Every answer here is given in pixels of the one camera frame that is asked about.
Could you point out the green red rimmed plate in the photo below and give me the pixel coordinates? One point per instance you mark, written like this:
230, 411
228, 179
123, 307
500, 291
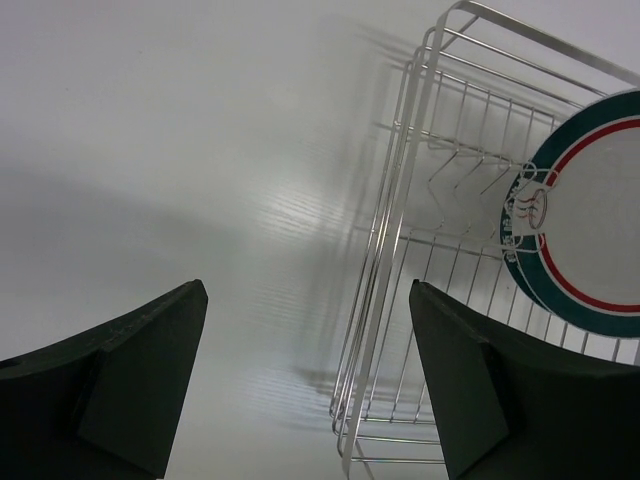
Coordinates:
511, 246
579, 219

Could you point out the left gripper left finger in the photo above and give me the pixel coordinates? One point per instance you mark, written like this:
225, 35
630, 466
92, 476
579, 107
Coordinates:
104, 403

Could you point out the metal wire dish rack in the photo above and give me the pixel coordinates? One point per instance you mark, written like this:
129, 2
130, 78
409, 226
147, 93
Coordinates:
478, 96

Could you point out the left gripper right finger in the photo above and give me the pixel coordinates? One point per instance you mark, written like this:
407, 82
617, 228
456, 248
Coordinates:
510, 406

